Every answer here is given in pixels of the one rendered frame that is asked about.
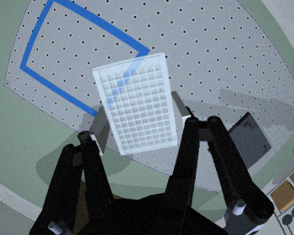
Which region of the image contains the blue tape outline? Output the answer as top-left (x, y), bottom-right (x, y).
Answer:
top-left (19, 0), bottom-right (150, 117)

